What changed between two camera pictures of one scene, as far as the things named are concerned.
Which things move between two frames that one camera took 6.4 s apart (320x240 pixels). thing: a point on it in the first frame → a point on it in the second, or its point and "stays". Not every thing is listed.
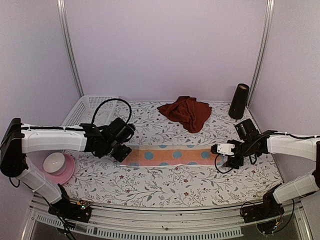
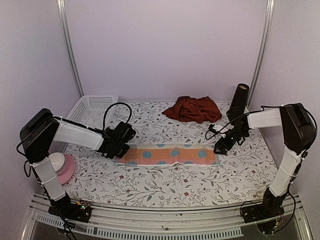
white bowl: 54,163 stays
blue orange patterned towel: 171,155 stays
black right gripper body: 233,163 → 236,136
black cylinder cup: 239,102 stays
